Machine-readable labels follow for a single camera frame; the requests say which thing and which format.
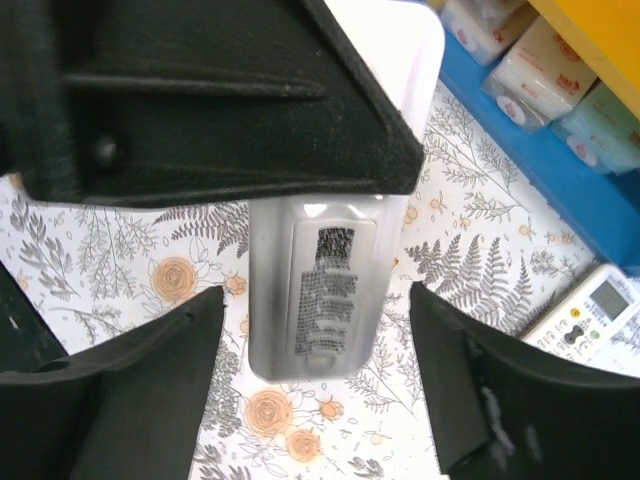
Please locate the white AC remote near shelf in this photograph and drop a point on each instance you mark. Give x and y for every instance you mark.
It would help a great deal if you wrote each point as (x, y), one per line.
(595, 324)

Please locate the white remote control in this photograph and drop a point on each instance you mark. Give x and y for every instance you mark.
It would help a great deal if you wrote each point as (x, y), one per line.
(320, 265)

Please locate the floral table mat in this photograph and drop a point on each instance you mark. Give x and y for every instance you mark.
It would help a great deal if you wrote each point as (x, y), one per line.
(474, 231)

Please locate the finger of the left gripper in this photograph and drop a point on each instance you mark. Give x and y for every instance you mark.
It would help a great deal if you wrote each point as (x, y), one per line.
(151, 104)

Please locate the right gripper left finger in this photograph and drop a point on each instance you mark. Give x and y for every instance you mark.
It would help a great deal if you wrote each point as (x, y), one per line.
(129, 408)

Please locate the blue wooden shelf unit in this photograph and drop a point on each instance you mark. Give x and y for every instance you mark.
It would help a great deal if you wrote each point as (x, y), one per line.
(603, 210)

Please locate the light blue tissue pack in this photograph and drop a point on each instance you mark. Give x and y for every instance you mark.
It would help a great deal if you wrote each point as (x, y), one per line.
(602, 132)

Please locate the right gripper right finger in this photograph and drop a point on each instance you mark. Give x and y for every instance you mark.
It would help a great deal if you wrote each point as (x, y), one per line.
(501, 409)

